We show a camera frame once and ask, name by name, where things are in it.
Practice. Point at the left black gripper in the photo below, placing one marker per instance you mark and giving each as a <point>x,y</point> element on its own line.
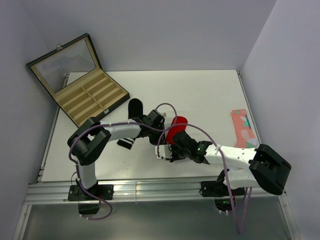
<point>152,141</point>

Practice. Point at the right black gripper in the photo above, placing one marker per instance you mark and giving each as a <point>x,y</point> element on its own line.
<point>174,157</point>

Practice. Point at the red santa sock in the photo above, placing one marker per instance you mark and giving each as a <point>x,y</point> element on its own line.
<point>174,130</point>

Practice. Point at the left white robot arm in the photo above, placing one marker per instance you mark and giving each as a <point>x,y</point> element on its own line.
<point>89,141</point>

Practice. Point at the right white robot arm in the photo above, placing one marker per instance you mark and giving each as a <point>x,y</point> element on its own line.
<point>246,167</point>

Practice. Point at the pink patterned sock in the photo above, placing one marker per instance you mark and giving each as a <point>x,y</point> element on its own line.
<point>245,137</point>

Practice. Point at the black compartment display box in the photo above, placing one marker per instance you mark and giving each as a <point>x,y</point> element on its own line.
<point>73,76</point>

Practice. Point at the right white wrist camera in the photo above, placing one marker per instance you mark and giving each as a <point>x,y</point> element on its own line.
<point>163,151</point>

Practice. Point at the aluminium table frame rail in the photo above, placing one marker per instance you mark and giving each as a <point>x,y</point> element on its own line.
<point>147,190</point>

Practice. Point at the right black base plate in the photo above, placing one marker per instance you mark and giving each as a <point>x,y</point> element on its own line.
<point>213,189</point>

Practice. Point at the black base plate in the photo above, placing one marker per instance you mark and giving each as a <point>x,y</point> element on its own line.
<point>104,191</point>
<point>213,189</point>

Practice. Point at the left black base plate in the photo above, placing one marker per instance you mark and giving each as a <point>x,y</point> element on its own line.
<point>104,191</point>

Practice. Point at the small black box under rail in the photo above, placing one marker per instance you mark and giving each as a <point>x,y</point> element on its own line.
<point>88,208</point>

